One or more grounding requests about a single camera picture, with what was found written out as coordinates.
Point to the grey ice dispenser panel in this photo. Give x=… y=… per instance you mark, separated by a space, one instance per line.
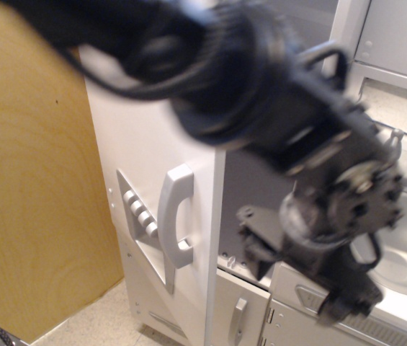
x=143 y=230

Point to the white lower freezer door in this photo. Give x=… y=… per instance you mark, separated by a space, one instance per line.
x=228 y=290

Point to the brown wooden board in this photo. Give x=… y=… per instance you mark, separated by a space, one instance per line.
x=58 y=247

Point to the grey lower door handle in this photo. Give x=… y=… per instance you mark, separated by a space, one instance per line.
x=235 y=332

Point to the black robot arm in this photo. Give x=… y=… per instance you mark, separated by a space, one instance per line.
x=236 y=76

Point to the silver toy fridge door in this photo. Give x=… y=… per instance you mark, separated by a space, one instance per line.
x=145 y=140

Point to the silver door hinge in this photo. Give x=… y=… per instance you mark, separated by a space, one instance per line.
x=270 y=316

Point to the grey fridge door handle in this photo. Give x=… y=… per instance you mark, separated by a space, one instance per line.
x=178 y=186

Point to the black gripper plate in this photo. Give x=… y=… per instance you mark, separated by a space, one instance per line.
x=269 y=238

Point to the grey toy microwave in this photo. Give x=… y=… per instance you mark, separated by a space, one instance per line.
x=381 y=54

